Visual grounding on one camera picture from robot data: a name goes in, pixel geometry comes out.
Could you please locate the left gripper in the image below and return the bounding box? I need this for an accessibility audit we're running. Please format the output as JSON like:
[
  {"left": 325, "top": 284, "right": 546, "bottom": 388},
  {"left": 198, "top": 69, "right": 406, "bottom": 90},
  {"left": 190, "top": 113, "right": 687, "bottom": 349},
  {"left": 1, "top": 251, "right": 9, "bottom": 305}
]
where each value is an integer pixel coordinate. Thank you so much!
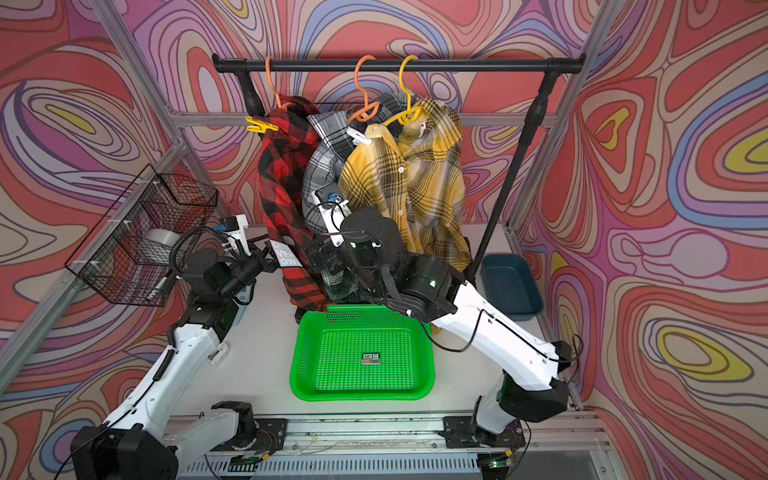
[{"left": 216, "top": 232, "right": 294, "bottom": 305}]

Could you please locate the red black plaid shirt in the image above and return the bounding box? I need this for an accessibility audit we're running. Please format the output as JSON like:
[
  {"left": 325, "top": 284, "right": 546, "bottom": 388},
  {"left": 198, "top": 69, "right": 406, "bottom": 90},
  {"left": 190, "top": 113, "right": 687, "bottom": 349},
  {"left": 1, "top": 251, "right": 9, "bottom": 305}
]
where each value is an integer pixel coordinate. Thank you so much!
[{"left": 257, "top": 96, "right": 327, "bottom": 312}]

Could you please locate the yellow clothespin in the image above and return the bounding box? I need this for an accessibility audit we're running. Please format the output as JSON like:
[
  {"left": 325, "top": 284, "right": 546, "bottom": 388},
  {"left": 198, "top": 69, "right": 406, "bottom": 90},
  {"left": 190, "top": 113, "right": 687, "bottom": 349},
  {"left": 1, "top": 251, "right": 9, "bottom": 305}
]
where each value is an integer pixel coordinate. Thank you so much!
[{"left": 245, "top": 116, "right": 279, "bottom": 134}]

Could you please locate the orange hanger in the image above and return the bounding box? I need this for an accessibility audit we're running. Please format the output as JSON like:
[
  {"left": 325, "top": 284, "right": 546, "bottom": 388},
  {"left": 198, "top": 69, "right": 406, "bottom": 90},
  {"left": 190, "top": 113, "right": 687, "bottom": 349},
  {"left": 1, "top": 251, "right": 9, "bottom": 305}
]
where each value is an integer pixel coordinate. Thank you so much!
[
  {"left": 347, "top": 55, "right": 380, "bottom": 124},
  {"left": 264, "top": 55, "right": 287, "bottom": 110}
]

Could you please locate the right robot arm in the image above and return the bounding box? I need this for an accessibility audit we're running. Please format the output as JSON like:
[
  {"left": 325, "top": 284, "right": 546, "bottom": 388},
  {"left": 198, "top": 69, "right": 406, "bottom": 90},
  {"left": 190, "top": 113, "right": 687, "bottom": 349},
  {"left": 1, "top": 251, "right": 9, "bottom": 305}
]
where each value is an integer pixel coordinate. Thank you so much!
[{"left": 305, "top": 201, "right": 572, "bottom": 439}]

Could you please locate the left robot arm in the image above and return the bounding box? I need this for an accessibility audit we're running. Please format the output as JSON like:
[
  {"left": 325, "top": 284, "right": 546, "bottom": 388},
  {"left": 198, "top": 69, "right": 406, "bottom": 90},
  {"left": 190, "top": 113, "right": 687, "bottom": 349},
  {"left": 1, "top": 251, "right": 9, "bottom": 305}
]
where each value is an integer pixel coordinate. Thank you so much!
[{"left": 70, "top": 243, "right": 278, "bottom": 479}]

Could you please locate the yellow hanger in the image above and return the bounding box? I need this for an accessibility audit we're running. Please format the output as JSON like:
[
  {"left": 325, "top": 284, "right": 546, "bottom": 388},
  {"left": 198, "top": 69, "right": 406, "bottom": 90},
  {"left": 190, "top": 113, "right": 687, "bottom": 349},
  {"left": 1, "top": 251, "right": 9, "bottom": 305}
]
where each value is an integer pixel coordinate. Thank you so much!
[{"left": 383, "top": 55, "right": 421, "bottom": 126}]

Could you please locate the grey tape roll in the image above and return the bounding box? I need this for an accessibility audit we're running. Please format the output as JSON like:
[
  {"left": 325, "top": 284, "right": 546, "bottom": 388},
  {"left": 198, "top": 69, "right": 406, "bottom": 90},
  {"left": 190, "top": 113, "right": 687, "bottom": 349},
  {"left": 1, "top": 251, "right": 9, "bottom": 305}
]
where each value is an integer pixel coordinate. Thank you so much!
[{"left": 138, "top": 228, "right": 180, "bottom": 265}]

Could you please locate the green plastic basket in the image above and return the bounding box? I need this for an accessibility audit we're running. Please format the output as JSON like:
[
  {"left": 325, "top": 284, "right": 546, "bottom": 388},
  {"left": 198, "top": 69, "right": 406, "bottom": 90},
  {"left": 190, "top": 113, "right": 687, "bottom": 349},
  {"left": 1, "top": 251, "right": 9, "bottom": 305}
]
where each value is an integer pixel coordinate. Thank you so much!
[{"left": 290, "top": 305, "right": 436, "bottom": 402}]

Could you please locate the grey plaid shirt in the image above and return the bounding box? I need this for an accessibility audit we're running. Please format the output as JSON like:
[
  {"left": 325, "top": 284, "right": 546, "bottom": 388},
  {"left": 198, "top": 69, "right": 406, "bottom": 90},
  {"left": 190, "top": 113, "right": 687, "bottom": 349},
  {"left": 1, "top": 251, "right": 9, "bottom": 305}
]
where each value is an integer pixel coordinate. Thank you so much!
[{"left": 302, "top": 92, "right": 407, "bottom": 234}]

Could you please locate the sticker in green basket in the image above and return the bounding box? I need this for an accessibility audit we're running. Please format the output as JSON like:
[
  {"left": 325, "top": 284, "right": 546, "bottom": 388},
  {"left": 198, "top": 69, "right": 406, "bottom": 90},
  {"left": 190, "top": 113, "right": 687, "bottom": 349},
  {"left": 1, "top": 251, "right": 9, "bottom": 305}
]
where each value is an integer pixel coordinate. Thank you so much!
[{"left": 361, "top": 352, "right": 381, "bottom": 366}]

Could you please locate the yellow plaid shirt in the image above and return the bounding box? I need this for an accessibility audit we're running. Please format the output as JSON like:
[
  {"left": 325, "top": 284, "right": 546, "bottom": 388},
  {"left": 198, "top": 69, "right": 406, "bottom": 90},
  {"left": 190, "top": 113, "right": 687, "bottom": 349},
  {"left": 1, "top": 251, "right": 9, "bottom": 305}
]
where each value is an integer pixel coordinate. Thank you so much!
[{"left": 339, "top": 98, "right": 471, "bottom": 271}]

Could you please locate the dark teal tray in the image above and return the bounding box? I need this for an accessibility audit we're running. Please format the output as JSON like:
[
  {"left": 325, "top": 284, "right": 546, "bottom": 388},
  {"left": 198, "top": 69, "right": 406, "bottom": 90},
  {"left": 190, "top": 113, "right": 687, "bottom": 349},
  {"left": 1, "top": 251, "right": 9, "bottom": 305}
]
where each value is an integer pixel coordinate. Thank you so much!
[{"left": 481, "top": 253, "right": 543, "bottom": 322}]

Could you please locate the black clothes rack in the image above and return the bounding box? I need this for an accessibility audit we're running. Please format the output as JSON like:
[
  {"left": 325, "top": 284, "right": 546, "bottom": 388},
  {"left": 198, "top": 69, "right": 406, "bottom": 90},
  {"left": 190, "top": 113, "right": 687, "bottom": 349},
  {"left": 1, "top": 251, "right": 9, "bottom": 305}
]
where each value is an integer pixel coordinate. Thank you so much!
[{"left": 211, "top": 53, "right": 587, "bottom": 281}]

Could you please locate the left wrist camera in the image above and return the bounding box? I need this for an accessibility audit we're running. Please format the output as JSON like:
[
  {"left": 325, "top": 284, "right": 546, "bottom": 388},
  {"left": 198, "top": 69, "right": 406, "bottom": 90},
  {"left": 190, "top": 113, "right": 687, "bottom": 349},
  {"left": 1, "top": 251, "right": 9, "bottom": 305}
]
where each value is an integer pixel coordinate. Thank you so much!
[{"left": 215, "top": 214, "right": 250, "bottom": 258}]

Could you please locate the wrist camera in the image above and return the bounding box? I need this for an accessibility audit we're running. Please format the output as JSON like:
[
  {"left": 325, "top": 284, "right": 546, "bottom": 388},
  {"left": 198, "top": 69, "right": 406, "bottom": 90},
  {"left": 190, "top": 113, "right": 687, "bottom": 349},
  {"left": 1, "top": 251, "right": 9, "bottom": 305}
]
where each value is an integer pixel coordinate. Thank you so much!
[
  {"left": 314, "top": 183, "right": 347, "bottom": 247},
  {"left": 215, "top": 214, "right": 250, "bottom": 258}
]

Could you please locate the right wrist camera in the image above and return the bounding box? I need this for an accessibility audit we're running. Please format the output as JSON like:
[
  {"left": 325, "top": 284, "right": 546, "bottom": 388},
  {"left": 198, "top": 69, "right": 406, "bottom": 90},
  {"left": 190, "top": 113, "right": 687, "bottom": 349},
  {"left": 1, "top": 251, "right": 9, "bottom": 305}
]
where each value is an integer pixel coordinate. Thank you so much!
[{"left": 314, "top": 183, "right": 347, "bottom": 247}]

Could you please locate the white marker in wire basket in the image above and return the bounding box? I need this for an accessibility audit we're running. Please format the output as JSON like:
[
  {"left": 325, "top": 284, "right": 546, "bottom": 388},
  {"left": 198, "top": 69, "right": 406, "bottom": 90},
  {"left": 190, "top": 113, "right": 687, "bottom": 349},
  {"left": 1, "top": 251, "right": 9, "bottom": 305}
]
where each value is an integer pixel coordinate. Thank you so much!
[{"left": 147, "top": 274, "right": 169, "bottom": 300}]

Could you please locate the black wire basket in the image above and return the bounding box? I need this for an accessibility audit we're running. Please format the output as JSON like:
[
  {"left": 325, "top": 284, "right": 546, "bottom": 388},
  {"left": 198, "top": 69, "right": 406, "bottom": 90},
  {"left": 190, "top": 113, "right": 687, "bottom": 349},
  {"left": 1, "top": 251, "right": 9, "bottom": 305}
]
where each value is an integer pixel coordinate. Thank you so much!
[{"left": 65, "top": 166, "right": 218, "bottom": 307}]

